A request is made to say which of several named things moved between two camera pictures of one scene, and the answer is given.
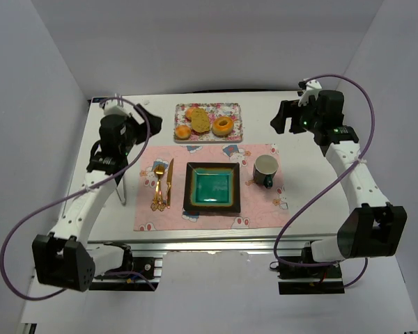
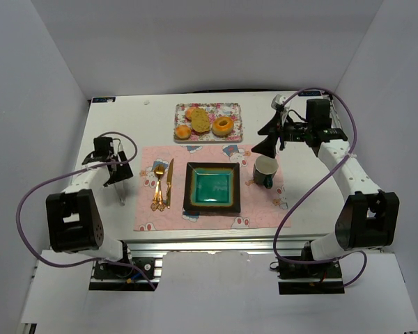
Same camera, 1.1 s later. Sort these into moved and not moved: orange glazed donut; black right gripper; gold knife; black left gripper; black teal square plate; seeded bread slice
Moved: black right gripper; black left gripper
Not moved: seeded bread slice; black teal square plate; gold knife; orange glazed donut
